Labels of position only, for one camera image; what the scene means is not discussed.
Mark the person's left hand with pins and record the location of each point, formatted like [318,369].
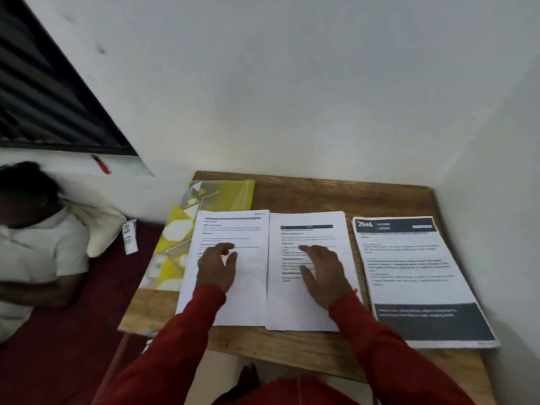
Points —
[217,269]

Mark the person's right hand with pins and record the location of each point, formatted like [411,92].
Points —
[329,278]

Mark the stack of printed sheets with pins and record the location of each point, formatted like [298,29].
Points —
[249,291]

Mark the pile of text-only sheets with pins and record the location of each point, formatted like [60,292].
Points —
[291,307]

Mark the yellow patterned plastic folder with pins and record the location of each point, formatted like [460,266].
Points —
[228,194]

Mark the blue and silver stapler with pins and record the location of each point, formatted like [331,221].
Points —
[147,334]

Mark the small pile of printed sheets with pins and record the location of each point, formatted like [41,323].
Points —
[489,346]

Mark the person's left forearm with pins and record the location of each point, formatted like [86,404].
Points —
[164,358]

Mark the person's red jacket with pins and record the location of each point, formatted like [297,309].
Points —
[287,394]

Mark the white paper label tag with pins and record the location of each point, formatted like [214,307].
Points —
[130,237]

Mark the white pillow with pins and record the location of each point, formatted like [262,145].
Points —
[101,227]

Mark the red marker on sill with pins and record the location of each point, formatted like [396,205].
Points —
[102,165]

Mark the maroon bed mattress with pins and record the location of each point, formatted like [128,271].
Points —
[67,354]

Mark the dark louvred window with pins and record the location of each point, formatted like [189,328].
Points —
[50,92]

